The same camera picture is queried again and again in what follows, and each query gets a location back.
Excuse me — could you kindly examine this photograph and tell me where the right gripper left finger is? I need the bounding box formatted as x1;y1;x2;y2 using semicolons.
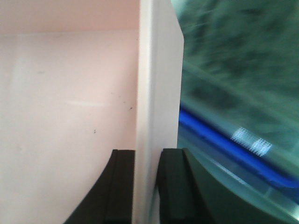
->
65;149;135;224

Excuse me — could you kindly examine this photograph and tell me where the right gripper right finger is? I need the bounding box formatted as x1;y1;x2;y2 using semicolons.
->
158;148;296;224

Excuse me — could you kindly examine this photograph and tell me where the pink plastic bin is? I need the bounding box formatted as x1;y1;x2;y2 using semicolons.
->
0;0;184;224

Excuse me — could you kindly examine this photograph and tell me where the blue plastic bin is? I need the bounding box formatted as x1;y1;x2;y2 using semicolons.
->
178;108;299;189

